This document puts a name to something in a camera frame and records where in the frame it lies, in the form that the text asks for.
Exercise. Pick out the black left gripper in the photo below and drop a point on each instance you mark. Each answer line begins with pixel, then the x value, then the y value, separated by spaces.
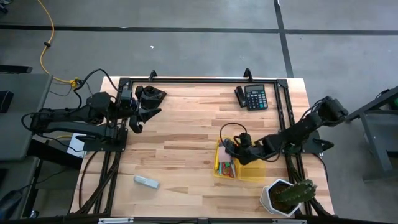
pixel 136 125

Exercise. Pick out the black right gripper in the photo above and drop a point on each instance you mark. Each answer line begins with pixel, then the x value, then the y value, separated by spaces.
pixel 250 153

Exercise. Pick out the teal pen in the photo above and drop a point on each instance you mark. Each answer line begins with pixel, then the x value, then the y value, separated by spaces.
pixel 220 169

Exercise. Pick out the yellow transparent pencil case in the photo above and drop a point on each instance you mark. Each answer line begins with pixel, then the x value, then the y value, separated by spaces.
pixel 255 172

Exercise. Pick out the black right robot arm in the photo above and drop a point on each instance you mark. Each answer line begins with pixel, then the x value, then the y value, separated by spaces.
pixel 298 130

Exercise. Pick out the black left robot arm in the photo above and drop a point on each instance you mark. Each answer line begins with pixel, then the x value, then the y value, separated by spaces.
pixel 77 129

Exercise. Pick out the small black stapler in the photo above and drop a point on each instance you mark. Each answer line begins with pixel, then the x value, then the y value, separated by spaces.
pixel 240 97

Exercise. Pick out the black calculator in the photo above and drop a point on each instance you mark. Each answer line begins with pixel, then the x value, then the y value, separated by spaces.
pixel 256 97

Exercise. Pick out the white hexagonal plant pot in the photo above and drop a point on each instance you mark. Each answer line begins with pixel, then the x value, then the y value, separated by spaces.
pixel 265 202

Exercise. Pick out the grey white eraser block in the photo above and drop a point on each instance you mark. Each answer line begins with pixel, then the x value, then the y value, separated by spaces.
pixel 146 182

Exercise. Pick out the green cactus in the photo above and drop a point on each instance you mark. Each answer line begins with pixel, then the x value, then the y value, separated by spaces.
pixel 295 193

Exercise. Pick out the white paper sheet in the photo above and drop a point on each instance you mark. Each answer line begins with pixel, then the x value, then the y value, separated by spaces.
pixel 76 145

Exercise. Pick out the silver aluminium bar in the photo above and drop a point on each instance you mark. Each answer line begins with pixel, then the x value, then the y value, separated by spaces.
pixel 115 220
pixel 289 221

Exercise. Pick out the grey desk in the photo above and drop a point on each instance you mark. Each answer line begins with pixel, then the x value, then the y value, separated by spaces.
pixel 21 124

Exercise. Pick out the grey metal stand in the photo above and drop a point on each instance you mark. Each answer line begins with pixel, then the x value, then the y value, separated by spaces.
pixel 373 137

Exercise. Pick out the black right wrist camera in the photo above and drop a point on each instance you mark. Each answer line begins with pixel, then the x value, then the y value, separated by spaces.
pixel 244 140

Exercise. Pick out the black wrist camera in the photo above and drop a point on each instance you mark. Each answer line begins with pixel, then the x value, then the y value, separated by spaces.
pixel 244 140
pixel 126 98

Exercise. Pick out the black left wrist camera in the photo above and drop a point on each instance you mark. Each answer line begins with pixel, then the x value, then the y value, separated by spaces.
pixel 126 98

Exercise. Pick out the black frame clamp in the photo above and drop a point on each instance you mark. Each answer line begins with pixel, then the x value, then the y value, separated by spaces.
pixel 247 73
pixel 152 75

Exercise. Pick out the black aluminium table frame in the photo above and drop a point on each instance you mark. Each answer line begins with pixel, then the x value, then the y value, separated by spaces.
pixel 202 81

